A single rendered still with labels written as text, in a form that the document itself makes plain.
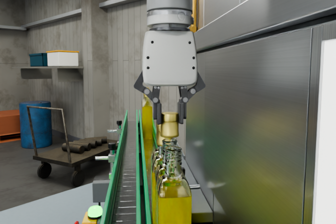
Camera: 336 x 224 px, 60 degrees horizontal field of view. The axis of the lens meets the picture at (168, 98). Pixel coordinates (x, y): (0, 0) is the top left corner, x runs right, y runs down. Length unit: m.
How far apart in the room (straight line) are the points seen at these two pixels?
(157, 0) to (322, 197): 0.38
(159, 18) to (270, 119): 0.25
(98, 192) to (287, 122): 0.95
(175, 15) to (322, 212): 0.35
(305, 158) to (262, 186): 0.13
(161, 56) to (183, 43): 0.05
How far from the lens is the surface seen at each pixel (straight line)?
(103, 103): 4.84
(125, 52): 4.51
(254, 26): 0.50
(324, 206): 0.34
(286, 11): 0.41
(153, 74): 0.52
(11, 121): 6.60
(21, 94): 7.96
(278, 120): 0.40
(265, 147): 0.44
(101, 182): 1.21
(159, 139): 0.61
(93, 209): 0.97
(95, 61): 4.75
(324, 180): 0.33
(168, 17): 0.51
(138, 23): 4.31
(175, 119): 0.54
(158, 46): 0.52
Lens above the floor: 1.45
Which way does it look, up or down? 6 degrees down
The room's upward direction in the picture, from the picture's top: straight up
